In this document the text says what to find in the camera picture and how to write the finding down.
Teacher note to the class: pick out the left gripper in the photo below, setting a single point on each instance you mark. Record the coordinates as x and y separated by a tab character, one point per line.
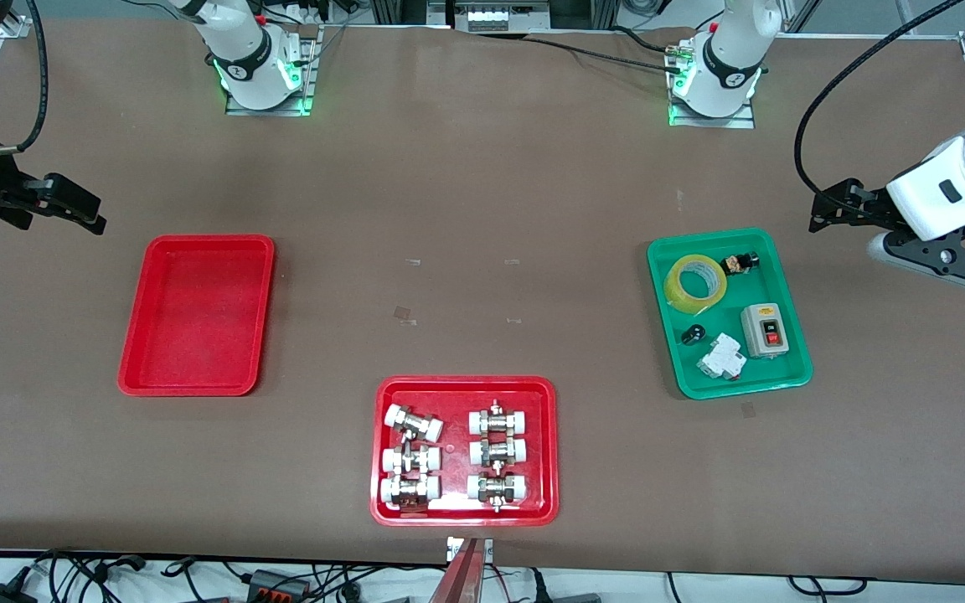
873	207

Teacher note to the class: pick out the yellow packing tape roll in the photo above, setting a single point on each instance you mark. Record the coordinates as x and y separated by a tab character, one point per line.
675	289

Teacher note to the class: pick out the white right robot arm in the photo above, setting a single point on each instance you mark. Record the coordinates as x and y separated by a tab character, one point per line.
239	46

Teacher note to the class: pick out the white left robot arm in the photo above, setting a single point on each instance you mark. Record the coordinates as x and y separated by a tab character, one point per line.
730	59

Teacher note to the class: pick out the empty red plastic tray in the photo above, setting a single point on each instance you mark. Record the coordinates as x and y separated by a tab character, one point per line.
198	318

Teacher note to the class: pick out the green plastic tray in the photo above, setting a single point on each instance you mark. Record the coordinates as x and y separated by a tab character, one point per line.
771	381

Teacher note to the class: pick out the brown tape piece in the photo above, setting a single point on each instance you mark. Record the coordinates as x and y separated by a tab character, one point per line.
405	313

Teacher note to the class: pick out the red tray holding fittings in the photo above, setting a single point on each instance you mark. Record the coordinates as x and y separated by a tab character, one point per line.
457	502

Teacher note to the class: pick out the small black brass component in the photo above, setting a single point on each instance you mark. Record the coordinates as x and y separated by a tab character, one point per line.
738	265

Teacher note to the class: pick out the white circuit breaker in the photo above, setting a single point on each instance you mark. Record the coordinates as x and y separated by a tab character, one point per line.
721	358

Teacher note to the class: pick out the small black knob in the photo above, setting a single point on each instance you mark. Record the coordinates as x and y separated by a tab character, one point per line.
694	335

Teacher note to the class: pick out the black power adapter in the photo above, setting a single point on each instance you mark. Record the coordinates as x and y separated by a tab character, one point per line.
5	593

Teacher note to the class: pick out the control box white connector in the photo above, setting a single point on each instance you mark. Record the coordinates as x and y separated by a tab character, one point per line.
491	15

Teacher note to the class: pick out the white capped metal pipe fitting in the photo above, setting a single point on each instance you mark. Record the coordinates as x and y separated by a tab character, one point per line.
409	490
414	424
497	420
497	452
410	459
497	487

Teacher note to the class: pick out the black orange connector block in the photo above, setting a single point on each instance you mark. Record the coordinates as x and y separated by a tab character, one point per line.
263	578
291	591

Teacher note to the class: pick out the grey switch box red button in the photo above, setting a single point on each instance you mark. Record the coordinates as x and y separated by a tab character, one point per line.
766	331

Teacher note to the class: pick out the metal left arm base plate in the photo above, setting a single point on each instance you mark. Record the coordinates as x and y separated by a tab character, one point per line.
713	121

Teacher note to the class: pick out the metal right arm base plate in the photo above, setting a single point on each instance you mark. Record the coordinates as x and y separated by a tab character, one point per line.
269	107

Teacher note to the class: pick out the red metal camera stand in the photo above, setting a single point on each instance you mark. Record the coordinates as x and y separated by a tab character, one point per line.
464	574

